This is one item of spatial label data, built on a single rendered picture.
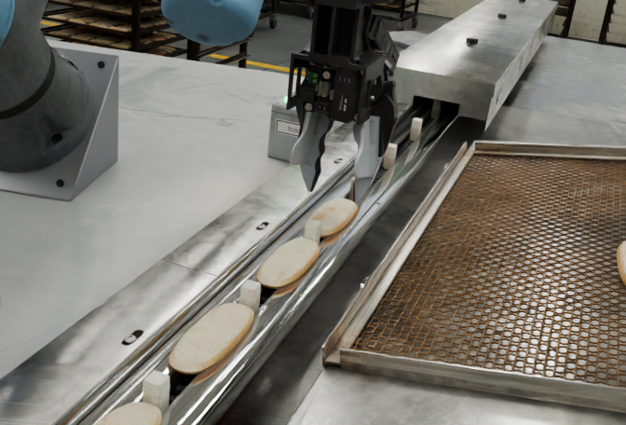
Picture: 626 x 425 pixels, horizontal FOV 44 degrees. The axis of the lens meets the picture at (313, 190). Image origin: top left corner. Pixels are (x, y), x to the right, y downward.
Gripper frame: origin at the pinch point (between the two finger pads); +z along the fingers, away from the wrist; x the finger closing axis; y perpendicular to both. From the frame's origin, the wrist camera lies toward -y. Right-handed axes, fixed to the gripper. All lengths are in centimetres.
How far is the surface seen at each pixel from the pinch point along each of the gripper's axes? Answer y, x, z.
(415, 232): 7.4, 10.1, 0.0
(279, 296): 17.5, 1.6, 4.0
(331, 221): 2.7, 0.7, 3.1
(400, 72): -45.2, -5.7, -1.9
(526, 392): 29.9, 21.9, -2.1
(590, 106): -88, 23, 8
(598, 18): -700, 21, 64
